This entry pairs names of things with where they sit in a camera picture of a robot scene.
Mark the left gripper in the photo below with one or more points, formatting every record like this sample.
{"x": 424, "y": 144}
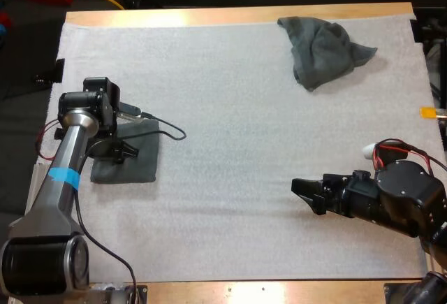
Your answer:
{"x": 106, "y": 148}

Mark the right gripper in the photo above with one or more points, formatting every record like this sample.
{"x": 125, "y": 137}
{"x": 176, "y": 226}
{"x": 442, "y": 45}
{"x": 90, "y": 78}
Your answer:
{"x": 344, "y": 194}

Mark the grey-green towel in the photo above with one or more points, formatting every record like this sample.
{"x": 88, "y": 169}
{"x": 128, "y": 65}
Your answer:
{"x": 143, "y": 164}
{"x": 321, "y": 56}

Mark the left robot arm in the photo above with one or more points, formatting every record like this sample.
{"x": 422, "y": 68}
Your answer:
{"x": 59, "y": 185}

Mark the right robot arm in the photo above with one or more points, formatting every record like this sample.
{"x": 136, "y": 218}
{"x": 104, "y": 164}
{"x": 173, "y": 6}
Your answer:
{"x": 408, "y": 199}

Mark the dark clamp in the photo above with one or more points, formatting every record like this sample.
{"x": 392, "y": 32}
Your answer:
{"x": 56, "y": 71}

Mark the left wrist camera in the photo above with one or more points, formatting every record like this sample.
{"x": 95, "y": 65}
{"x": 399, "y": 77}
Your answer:
{"x": 130, "y": 112}

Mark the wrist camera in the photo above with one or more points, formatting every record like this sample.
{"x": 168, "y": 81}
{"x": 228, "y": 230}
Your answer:
{"x": 130, "y": 112}
{"x": 368, "y": 151}

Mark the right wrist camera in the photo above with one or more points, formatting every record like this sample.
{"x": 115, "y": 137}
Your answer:
{"x": 368, "y": 151}

